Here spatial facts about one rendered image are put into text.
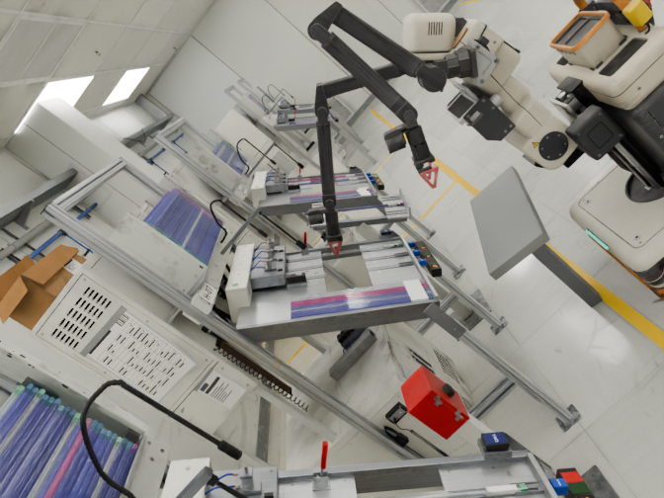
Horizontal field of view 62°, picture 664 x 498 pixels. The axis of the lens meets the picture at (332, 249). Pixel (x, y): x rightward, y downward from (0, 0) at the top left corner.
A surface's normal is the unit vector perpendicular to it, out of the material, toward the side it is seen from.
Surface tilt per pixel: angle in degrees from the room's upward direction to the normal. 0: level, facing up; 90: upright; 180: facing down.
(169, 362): 94
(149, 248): 90
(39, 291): 90
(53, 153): 90
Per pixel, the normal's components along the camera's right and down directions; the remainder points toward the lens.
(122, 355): 0.01, 0.37
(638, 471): -0.76, -0.59
